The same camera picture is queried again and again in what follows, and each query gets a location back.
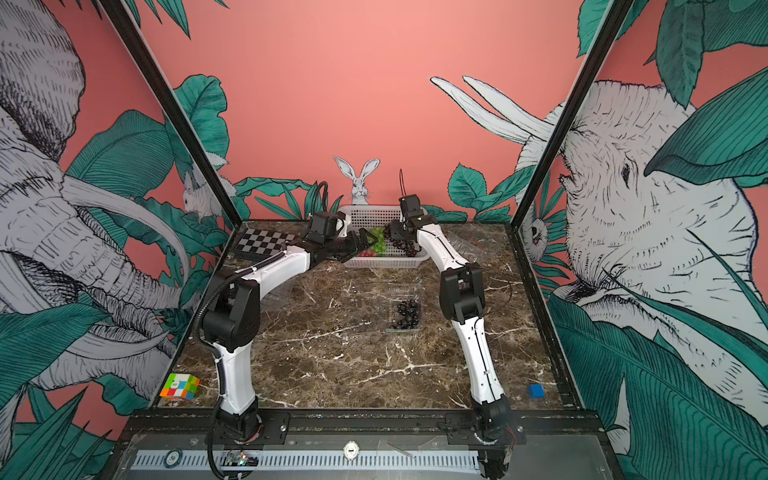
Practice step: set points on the black left frame post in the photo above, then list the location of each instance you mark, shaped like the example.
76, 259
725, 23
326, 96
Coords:
128, 31

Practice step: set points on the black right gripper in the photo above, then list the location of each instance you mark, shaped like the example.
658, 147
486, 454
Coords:
396, 229

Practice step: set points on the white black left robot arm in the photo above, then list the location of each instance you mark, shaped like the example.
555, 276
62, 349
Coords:
228, 319

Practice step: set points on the purple grape bunch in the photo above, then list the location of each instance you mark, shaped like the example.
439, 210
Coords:
408, 247

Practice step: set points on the black frame post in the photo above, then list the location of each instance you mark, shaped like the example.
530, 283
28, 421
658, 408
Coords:
128, 31
613, 19

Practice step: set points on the colourful rubik cube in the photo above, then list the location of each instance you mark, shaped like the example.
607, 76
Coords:
180, 386

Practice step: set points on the clear plastic clamshell container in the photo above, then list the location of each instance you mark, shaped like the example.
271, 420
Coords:
400, 292

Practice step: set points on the black right frame post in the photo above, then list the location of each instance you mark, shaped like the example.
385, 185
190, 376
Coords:
613, 19

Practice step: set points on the black grape bunch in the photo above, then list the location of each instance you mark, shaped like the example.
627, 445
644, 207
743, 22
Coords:
407, 314

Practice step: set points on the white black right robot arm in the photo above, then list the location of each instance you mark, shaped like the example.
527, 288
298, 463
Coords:
462, 302

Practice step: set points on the black front mounting rail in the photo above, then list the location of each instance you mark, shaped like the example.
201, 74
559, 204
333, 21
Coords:
459, 426

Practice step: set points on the small blue cube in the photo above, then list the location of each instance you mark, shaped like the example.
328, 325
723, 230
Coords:
536, 391

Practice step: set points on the black white chessboard box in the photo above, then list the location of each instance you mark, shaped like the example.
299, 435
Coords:
258, 244

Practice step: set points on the white slotted cable duct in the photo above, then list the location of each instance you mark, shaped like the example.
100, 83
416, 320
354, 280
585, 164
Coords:
306, 460

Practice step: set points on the green grape bunch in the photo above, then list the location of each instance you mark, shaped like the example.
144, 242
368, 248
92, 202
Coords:
381, 247

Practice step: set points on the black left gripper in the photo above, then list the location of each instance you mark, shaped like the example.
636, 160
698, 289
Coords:
355, 246

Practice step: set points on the white perforated plastic basket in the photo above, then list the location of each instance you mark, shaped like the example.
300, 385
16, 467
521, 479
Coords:
373, 216

